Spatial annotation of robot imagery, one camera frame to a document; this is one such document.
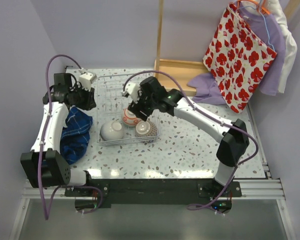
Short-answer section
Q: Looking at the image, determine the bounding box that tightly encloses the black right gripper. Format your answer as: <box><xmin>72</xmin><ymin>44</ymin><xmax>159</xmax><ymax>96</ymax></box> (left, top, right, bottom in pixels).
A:
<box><xmin>127</xmin><ymin>87</ymin><xmax>157</xmax><ymax>122</ymax></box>

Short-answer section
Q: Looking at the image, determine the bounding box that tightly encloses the orange floral pattern bowl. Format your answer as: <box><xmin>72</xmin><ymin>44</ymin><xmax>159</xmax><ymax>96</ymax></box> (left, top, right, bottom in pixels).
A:
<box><xmin>121</xmin><ymin>108</ymin><xmax>141</xmax><ymax>128</ymax></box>

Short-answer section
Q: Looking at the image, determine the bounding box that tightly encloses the brown lattice pattern bowl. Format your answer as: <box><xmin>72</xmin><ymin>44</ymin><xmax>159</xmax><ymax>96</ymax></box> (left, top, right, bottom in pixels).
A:
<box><xmin>134</xmin><ymin>120</ymin><xmax>158</xmax><ymax>143</ymax></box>

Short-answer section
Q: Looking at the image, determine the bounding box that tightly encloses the white wire dish rack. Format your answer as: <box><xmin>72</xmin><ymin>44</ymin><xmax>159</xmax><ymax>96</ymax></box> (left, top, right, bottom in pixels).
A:
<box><xmin>95</xmin><ymin>73</ymin><xmax>161</xmax><ymax>147</ymax></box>

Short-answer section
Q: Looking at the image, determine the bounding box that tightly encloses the plain white bowl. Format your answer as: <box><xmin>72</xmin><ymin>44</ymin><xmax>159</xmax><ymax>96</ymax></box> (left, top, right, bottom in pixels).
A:
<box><xmin>100</xmin><ymin>120</ymin><xmax>124</xmax><ymax>141</ymax></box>

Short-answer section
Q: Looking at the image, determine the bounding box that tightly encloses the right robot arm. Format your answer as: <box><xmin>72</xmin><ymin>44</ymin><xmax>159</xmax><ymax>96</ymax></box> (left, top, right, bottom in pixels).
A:
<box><xmin>122</xmin><ymin>76</ymin><xmax>250</xmax><ymax>197</ymax></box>

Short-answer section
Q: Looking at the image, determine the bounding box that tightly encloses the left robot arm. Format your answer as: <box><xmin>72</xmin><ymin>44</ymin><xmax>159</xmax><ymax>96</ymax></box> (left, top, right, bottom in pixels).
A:
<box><xmin>20</xmin><ymin>72</ymin><xmax>97</xmax><ymax>196</ymax></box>

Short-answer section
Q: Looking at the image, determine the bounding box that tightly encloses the blue plaid cloth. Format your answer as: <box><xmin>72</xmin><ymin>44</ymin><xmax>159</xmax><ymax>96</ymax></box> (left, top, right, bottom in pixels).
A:
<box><xmin>60</xmin><ymin>107</ymin><xmax>93</xmax><ymax>165</ymax></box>

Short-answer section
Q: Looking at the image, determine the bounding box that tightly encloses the wooden clothes stand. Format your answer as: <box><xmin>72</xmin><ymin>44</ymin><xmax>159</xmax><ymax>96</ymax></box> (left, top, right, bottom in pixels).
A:
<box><xmin>154</xmin><ymin>0</ymin><xmax>208</xmax><ymax>97</ymax></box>

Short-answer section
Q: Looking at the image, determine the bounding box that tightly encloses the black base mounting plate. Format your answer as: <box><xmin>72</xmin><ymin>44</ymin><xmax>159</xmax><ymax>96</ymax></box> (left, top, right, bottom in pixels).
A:
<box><xmin>64</xmin><ymin>178</ymin><xmax>242</xmax><ymax>212</ymax></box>

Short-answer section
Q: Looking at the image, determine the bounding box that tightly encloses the red poppy print tote bag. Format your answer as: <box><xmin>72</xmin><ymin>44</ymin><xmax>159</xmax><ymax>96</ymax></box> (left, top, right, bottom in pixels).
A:
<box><xmin>202</xmin><ymin>2</ymin><xmax>277</xmax><ymax>113</ymax></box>

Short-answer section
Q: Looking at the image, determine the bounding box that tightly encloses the purple t-shirt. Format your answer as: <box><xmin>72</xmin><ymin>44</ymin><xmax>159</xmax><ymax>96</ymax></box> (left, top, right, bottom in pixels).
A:
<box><xmin>188</xmin><ymin>2</ymin><xmax>287</xmax><ymax>113</ymax></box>

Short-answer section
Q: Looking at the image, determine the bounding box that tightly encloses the blue clothes hanger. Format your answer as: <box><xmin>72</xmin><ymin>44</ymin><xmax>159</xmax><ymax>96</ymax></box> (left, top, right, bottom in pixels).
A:
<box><xmin>257</xmin><ymin>0</ymin><xmax>276</xmax><ymax>51</ymax></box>

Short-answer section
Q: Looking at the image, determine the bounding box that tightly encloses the orange clothes hanger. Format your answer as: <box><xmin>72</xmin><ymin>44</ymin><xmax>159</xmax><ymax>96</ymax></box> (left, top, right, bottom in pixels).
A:
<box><xmin>236</xmin><ymin>0</ymin><xmax>271</xmax><ymax>15</ymax></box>

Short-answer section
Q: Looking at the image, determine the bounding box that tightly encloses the white garment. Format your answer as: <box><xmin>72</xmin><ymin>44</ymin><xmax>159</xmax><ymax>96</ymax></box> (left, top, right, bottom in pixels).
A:
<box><xmin>267</xmin><ymin>0</ymin><xmax>298</xmax><ymax>94</ymax></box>

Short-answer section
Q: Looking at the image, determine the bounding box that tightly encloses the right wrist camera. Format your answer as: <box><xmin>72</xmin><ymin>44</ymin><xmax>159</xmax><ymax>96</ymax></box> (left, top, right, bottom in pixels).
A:
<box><xmin>122</xmin><ymin>83</ymin><xmax>141</xmax><ymax>104</ymax></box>

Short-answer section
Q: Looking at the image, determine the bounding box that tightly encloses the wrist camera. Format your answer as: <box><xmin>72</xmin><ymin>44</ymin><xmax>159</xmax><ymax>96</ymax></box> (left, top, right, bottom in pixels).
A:
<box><xmin>122</xmin><ymin>83</ymin><xmax>141</xmax><ymax>104</ymax></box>
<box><xmin>78</xmin><ymin>72</ymin><xmax>97</xmax><ymax>91</ymax></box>

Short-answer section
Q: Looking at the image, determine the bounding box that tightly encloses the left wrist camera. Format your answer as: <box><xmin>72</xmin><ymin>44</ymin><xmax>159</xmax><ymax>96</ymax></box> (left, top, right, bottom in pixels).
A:
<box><xmin>78</xmin><ymin>72</ymin><xmax>97</xmax><ymax>91</ymax></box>

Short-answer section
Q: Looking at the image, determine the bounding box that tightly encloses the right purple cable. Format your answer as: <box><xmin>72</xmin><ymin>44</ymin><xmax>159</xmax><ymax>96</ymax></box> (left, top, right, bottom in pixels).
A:
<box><xmin>122</xmin><ymin>70</ymin><xmax>260</xmax><ymax>210</ymax></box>

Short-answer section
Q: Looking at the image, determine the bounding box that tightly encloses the purple cable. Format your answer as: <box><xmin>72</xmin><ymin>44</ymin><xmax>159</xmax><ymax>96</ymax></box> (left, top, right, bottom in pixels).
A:
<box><xmin>37</xmin><ymin>54</ymin><xmax>106</xmax><ymax>221</ymax></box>
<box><xmin>122</xmin><ymin>70</ymin><xmax>260</xmax><ymax>210</ymax></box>

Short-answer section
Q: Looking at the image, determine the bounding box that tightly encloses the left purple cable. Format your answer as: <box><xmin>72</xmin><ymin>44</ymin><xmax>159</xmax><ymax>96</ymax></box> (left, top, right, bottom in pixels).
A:
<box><xmin>37</xmin><ymin>54</ymin><xmax>106</xmax><ymax>221</ymax></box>

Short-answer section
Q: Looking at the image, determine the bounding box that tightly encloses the aluminium rail frame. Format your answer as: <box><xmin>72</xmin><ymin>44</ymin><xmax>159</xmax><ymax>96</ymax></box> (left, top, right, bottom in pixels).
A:
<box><xmin>8</xmin><ymin>176</ymin><xmax>297</xmax><ymax>240</ymax></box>

